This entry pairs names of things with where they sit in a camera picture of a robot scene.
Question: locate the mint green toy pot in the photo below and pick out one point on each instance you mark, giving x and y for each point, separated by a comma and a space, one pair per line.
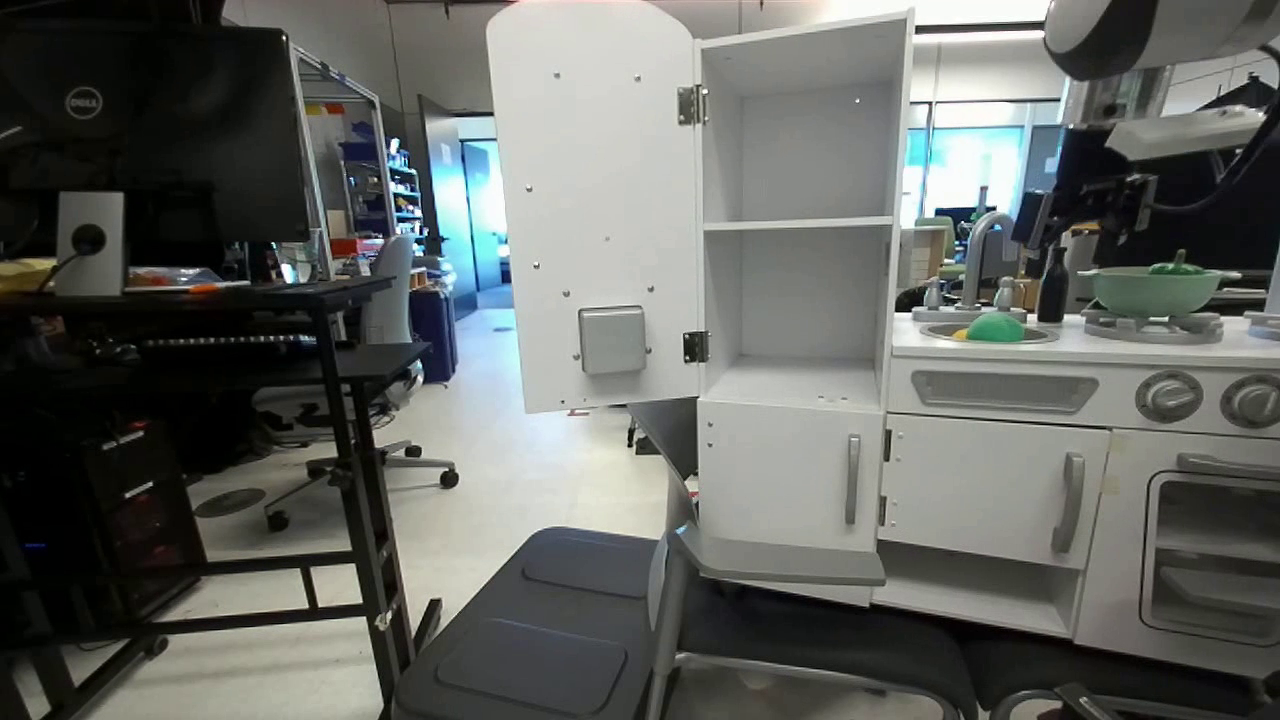
1155, 291

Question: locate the metal door hinge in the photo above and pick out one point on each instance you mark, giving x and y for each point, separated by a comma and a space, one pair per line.
694, 104

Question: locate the wide white cabinet door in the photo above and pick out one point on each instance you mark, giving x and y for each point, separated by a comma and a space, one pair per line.
975, 485

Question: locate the white toy kitchen unit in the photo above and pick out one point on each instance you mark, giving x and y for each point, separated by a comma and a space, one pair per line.
807, 135

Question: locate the green toy pepper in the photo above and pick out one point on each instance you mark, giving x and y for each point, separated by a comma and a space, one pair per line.
1178, 266

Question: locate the grey toy stove burner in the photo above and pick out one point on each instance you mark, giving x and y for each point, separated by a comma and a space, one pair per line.
1106, 327

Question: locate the metal folding chair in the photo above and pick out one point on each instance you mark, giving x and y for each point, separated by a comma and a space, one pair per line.
803, 694

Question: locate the grey round sink basin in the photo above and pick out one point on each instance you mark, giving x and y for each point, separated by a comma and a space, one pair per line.
941, 327

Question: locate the dark bottle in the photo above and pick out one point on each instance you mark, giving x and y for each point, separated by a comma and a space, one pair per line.
1055, 287

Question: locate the black Dell monitor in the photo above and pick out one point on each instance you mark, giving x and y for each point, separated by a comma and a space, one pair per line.
146, 135

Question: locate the grey toy faucet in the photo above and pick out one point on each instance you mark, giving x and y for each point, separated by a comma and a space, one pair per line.
980, 252

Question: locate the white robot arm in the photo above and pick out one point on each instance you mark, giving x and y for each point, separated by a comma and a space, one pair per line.
1163, 33

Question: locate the black metal desk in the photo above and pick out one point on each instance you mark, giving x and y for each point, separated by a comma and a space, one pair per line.
355, 443

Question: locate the narrow white cabinet door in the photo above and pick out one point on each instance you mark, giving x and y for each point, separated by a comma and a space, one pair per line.
774, 472

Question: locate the grey office chair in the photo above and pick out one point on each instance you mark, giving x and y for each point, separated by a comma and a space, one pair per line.
387, 294

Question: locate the green plushie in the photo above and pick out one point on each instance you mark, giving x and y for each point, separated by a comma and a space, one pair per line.
992, 328

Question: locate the black keyboard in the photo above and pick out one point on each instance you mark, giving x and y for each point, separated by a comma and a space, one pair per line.
212, 345

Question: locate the white shelf rack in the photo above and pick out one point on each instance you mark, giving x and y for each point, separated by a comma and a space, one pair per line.
350, 147

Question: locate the black computer tower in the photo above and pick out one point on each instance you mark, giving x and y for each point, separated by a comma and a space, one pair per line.
132, 535

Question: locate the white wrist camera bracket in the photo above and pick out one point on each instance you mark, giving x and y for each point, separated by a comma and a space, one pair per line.
1182, 135

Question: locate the grey toy stove knob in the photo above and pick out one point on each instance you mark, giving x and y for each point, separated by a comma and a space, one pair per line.
1253, 401
1170, 396

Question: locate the toy oven door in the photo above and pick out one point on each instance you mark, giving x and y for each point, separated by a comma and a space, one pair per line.
1212, 561

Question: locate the grey flat floor disc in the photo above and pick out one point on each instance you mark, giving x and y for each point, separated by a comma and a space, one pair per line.
228, 503

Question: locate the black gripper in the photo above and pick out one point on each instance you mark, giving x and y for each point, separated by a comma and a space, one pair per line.
1115, 193

